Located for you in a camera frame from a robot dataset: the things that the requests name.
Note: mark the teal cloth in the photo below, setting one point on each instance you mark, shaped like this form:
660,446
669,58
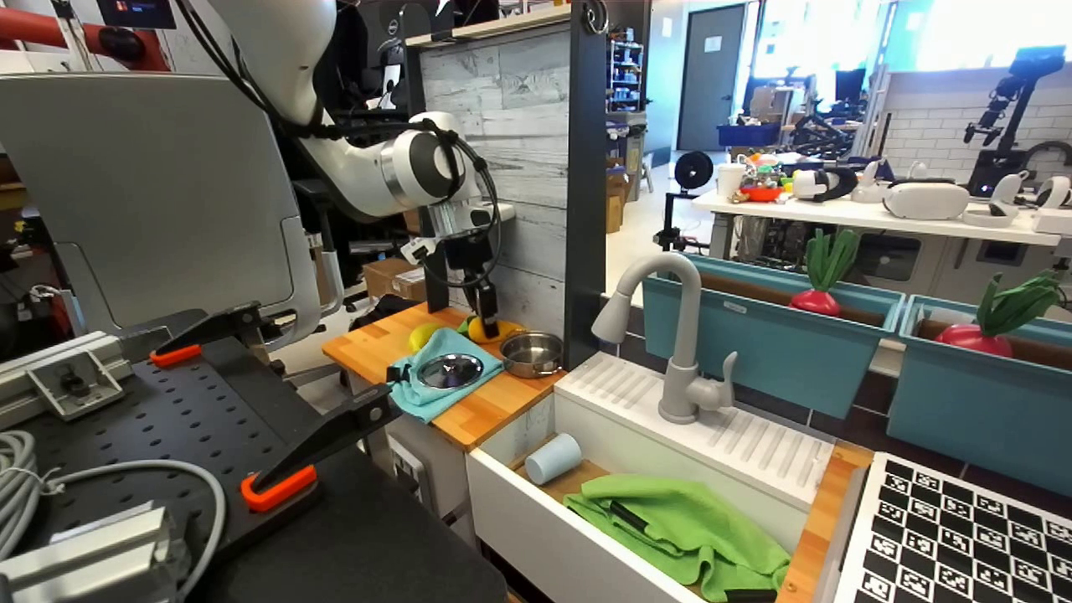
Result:
422,399

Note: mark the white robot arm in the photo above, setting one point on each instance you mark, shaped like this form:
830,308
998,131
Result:
300,61

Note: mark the white brick backsplash panel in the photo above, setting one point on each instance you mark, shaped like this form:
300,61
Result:
522,96

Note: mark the right teal planter box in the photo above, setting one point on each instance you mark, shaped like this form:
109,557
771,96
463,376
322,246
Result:
1007,414

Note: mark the wooden countertop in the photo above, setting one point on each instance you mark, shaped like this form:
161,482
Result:
376,345

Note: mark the white background table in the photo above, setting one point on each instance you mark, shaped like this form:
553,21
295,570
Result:
976,221

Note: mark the black clamp orange tip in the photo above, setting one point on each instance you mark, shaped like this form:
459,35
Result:
295,471

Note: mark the left radish toy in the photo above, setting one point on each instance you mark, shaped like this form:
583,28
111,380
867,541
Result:
830,255

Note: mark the grey panel backdrop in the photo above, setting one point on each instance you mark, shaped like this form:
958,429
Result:
161,197

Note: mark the yellow banana toy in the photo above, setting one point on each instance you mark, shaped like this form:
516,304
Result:
422,337

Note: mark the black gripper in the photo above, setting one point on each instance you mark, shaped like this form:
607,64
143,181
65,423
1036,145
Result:
471,254

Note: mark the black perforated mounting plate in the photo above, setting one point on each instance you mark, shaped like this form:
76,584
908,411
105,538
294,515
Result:
222,414

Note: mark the light blue cylinder cup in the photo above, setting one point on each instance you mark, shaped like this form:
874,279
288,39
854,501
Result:
553,461

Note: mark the grey toy faucet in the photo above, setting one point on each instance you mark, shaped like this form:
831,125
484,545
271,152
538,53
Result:
684,390

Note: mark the right radish toy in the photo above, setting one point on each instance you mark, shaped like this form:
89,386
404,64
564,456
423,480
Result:
1007,308

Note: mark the small steel pot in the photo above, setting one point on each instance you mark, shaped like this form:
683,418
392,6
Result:
534,352

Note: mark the teal planter box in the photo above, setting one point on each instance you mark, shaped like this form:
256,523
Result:
786,352
1007,414

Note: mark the left teal planter box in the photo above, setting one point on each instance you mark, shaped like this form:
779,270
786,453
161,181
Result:
786,352

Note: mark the white toy sink unit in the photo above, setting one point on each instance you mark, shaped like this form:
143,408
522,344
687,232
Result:
767,468

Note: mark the radish toy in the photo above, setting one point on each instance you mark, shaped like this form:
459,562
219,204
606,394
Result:
830,255
1007,308

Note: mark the checkerboard calibration board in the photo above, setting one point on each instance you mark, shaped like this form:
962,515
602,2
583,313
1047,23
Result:
932,538

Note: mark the green cloth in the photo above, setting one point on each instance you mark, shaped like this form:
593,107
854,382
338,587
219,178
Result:
684,530

